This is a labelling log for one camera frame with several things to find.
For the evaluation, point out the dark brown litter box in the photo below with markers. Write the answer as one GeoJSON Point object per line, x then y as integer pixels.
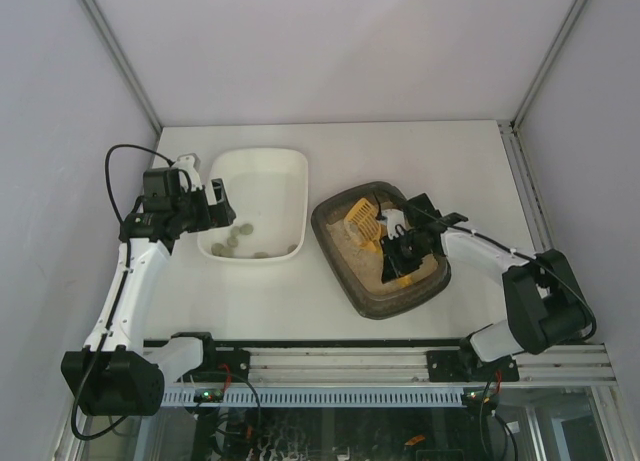
{"type": "Point", "coordinates": [373, 300]}

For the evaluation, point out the right aluminium side rail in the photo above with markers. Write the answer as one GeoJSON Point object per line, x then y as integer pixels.
{"type": "Point", "coordinates": [527, 187]}

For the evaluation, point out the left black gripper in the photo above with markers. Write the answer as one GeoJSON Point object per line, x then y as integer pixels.
{"type": "Point", "coordinates": [212, 211]}

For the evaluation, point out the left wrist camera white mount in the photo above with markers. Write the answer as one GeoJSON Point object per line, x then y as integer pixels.
{"type": "Point", "coordinates": [188, 170]}

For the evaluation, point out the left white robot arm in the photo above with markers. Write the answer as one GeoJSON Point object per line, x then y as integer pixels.
{"type": "Point", "coordinates": [111, 375]}

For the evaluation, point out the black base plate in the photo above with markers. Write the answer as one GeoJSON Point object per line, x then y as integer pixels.
{"type": "Point", "coordinates": [458, 365]}
{"type": "Point", "coordinates": [217, 363]}

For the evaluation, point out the white plastic tray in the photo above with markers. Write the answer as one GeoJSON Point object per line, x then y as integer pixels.
{"type": "Point", "coordinates": [268, 188]}

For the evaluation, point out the aluminium front rail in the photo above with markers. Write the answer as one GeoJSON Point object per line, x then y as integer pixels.
{"type": "Point", "coordinates": [568, 365]}

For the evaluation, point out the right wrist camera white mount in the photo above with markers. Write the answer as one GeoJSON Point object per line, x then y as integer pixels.
{"type": "Point", "coordinates": [394, 221]}

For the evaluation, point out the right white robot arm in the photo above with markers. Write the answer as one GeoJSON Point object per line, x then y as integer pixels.
{"type": "Point", "coordinates": [544, 304]}

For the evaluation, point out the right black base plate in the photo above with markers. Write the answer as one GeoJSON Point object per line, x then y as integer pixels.
{"type": "Point", "coordinates": [458, 365]}

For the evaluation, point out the grey slotted cable duct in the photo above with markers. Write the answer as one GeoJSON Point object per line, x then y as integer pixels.
{"type": "Point", "coordinates": [282, 397]}

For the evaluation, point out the yellow litter scoop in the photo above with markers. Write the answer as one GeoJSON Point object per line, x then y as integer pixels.
{"type": "Point", "coordinates": [365, 221]}

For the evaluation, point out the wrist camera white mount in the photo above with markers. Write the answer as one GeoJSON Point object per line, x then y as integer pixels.
{"type": "Point", "coordinates": [188, 170]}
{"type": "Point", "coordinates": [394, 221]}

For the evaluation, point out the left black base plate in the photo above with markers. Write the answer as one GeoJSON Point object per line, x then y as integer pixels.
{"type": "Point", "coordinates": [217, 363]}

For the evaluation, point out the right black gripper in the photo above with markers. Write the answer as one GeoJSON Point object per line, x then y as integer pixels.
{"type": "Point", "coordinates": [400, 253]}

